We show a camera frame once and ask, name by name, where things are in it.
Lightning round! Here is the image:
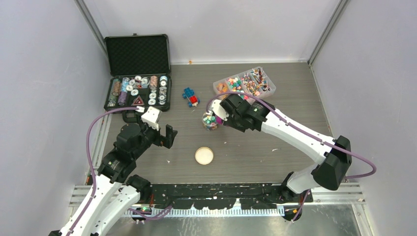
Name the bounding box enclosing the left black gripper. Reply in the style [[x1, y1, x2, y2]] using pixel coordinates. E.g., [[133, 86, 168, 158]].
[[133, 112, 177, 159]]

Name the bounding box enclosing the magenta plastic scoop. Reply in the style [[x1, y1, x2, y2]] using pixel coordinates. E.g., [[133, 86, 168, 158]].
[[215, 115, 224, 125]]

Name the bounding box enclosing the clear plastic jar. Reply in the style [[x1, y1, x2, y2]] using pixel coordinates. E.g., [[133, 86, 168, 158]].
[[202, 111, 218, 131]]

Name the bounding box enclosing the gold jar lid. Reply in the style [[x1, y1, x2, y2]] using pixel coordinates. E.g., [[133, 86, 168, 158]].
[[194, 147, 214, 165]]

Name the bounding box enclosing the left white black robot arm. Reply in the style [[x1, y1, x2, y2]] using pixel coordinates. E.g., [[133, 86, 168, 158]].
[[49, 121, 178, 236]]

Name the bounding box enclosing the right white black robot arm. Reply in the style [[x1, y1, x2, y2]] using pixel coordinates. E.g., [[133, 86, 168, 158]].
[[210, 94, 352, 202]]

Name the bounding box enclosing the clear compartment candy box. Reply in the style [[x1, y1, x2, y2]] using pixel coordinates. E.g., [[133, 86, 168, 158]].
[[213, 66, 276, 99]]

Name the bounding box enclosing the blue red brick toy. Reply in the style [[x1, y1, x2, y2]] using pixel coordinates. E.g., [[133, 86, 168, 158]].
[[182, 87, 200, 108]]

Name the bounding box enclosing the black poker chip case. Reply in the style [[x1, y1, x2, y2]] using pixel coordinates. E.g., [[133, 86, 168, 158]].
[[104, 34, 172, 112]]

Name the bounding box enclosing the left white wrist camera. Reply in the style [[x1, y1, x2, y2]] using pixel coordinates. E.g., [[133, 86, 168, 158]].
[[136, 106, 162, 131]]

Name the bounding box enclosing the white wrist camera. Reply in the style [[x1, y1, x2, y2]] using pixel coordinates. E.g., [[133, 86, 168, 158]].
[[136, 106, 162, 131], [207, 99, 229, 121]]

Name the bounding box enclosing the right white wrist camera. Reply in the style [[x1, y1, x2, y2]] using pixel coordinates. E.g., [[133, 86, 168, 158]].
[[207, 99, 229, 121]]

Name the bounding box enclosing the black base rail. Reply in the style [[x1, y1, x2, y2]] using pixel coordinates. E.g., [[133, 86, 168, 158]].
[[137, 183, 313, 210]]

